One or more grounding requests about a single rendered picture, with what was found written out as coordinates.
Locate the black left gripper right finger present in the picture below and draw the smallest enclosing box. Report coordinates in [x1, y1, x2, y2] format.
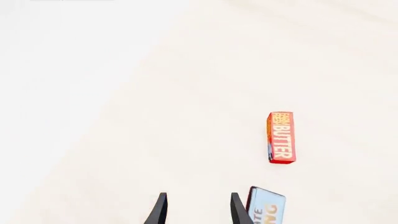
[230, 192, 254, 224]

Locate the red butter box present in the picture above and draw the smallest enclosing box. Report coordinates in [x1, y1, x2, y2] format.
[266, 111, 297, 165]

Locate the pale blue printed food box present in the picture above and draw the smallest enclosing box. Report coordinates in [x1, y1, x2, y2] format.
[246, 185, 287, 224]

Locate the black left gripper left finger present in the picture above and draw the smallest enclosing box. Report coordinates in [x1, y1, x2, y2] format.
[143, 192, 168, 224]

